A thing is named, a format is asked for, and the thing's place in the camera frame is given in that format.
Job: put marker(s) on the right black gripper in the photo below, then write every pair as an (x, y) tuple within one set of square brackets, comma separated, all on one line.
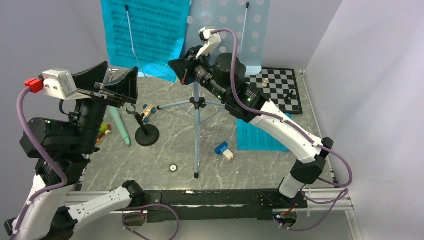
[(184, 68)]

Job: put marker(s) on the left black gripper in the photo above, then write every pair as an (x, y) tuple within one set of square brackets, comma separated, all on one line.
[(125, 88)]

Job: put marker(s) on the green toy microphone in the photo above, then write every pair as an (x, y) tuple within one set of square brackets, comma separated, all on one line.
[(116, 116)]

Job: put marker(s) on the blue sheet music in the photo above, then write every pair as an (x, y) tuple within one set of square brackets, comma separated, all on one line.
[(252, 138), (146, 34)]

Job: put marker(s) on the black microphone stand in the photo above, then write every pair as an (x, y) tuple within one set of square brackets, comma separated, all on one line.
[(147, 134)]

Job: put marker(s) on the light blue music stand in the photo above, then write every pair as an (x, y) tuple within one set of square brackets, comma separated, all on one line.
[(217, 84)]

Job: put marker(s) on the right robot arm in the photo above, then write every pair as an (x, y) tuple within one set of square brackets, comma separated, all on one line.
[(248, 103)]

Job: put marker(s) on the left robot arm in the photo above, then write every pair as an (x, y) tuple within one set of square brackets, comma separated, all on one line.
[(62, 150)]

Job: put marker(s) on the colourful brick toy car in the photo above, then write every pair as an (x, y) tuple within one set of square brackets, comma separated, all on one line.
[(105, 130)]

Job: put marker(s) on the beige toy cart blue wheels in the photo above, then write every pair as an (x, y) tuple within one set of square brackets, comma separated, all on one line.
[(148, 110)]

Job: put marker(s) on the cream chess piece standing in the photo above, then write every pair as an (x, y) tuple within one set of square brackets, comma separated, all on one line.
[(265, 82)]

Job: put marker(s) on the blue white toy brick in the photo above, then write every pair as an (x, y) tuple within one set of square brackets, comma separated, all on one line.
[(223, 149)]

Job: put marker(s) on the black white chessboard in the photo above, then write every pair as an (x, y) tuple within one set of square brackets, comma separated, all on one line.
[(281, 82)]

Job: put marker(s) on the blue white poker chip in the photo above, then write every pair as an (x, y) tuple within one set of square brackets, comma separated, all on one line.
[(173, 168)]

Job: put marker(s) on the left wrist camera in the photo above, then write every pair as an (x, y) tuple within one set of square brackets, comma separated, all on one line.
[(56, 83)]

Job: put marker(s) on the black base frame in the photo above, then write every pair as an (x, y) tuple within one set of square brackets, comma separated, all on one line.
[(213, 204)]

